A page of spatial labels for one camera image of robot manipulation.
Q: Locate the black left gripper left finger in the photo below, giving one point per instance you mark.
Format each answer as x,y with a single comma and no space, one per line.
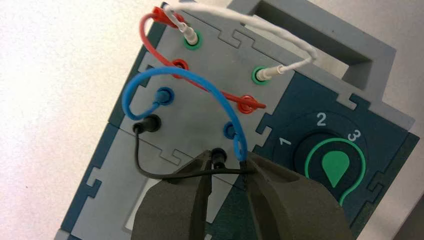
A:
169,208

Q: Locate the green rotary knob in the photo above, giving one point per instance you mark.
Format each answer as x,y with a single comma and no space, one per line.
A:
334,165

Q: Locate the grey and blue control box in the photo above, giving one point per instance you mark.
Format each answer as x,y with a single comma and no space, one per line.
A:
205,109

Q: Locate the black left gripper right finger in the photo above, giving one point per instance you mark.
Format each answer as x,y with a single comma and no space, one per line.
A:
291,205

